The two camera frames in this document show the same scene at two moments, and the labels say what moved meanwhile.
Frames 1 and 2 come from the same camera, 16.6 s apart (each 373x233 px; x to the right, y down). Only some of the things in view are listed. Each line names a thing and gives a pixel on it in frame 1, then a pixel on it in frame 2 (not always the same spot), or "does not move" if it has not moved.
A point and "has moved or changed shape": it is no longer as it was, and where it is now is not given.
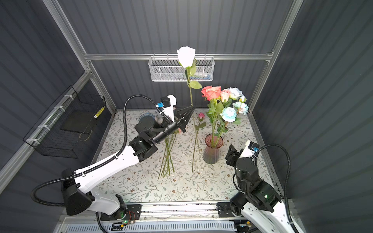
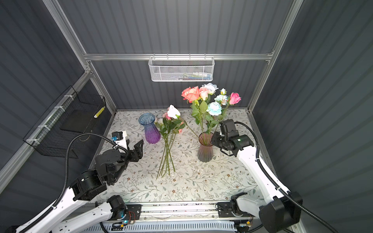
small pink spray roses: (168, 161) does not move
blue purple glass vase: (146, 121) does not move
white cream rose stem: (186, 58) has moved or changed shape
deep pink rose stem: (204, 92) -> (189, 94)
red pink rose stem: (213, 93) -> (192, 94)
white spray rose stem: (230, 114) -> (222, 99)
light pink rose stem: (225, 96) -> (204, 93)
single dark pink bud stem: (201, 117) -> (234, 98)
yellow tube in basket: (99, 112) does not move
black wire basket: (63, 131) does not move
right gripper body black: (233, 156) -> (219, 140)
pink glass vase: (213, 142) has moved or changed shape
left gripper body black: (166, 128) -> (134, 155)
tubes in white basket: (196, 77) does not move
